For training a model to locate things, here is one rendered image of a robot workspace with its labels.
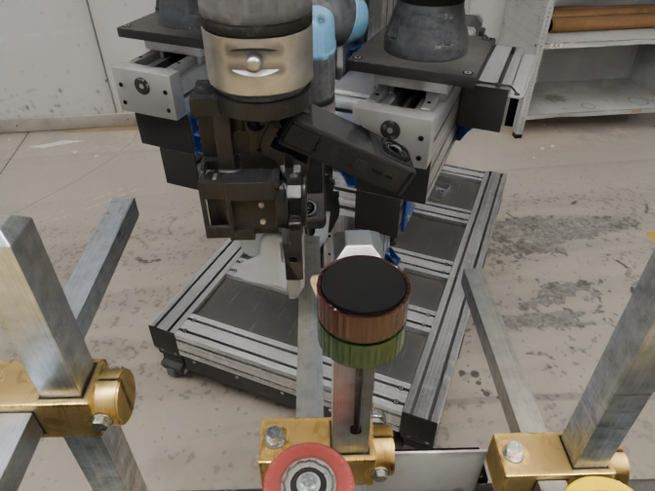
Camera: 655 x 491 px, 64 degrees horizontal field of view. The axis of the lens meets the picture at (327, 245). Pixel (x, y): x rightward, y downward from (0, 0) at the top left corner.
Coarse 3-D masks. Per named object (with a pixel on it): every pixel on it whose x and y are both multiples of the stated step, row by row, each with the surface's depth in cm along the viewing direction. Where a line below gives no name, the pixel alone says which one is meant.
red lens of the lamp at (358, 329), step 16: (352, 256) 36; (368, 256) 36; (320, 288) 33; (320, 304) 33; (400, 304) 32; (320, 320) 34; (336, 320) 32; (352, 320) 32; (368, 320) 32; (384, 320) 32; (400, 320) 33; (336, 336) 33; (352, 336) 33; (368, 336) 32; (384, 336) 33
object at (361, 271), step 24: (336, 264) 35; (360, 264) 35; (384, 264) 35; (336, 288) 33; (360, 288) 33; (384, 288) 33; (360, 312) 32; (360, 384) 43; (360, 408) 46; (360, 432) 49
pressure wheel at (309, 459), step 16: (288, 448) 48; (304, 448) 48; (320, 448) 48; (272, 464) 47; (288, 464) 47; (304, 464) 47; (320, 464) 47; (336, 464) 47; (272, 480) 46; (288, 480) 46; (304, 480) 45; (320, 480) 46; (336, 480) 46; (352, 480) 46
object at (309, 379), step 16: (304, 240) 80; (304, 256) 77; (304, 272) 74; (320, 272) 74; (304, 288) 72; (304, 304) 69; (304, 320) 67; (304, 336) 65; (304, 352) 63; (320, 352) 63; (304, 368) 61; (320, 368) 61; (304, 384) 59; (320, 384) 59; (304, 400) 58; (320, 400) 58; (304, 416) 56; (320, 416) 56
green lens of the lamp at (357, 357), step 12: (324, 336) 34; (396, 336) 34; (324, 348) 35; (336, 348) 34; (348, 348) 33; (360, 348) 33; (372, 348) 33; (384, 348) 34; (396, 348) 35; (336, 360) 35; (348, 360) 34; (360, 360) 34; (372, 360) 34; (384, 360) 34
